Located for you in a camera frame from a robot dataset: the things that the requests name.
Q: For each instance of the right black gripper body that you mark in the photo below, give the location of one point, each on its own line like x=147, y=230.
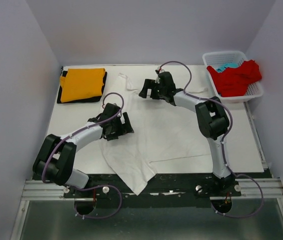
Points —
x=159, y=92

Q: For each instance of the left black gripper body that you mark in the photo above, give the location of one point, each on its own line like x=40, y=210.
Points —
x=116, y=129

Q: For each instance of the white t-shirt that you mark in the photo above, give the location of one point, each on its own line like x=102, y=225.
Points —
x=165, y=139

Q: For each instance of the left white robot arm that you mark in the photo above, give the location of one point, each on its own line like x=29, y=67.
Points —
x=55, y=161

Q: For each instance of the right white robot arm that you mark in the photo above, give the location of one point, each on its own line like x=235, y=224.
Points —
x=213, y=122

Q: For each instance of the folded yellow t-shirt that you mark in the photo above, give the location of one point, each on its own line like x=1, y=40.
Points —
x=82, y=84

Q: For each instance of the teal t-shirt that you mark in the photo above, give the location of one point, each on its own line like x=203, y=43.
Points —
x=225, y=66

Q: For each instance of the white plastic basket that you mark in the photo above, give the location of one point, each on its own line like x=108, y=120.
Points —
x=216, y=59

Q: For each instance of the red t-shirt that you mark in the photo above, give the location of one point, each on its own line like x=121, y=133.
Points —
x=234, y=82

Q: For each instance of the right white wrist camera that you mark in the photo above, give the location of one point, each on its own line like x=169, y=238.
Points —
x=157, y=80

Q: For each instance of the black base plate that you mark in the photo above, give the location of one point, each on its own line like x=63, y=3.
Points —
x=175, y=190

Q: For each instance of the aluminium rail frame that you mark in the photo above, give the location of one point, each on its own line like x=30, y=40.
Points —
x=250, y=188

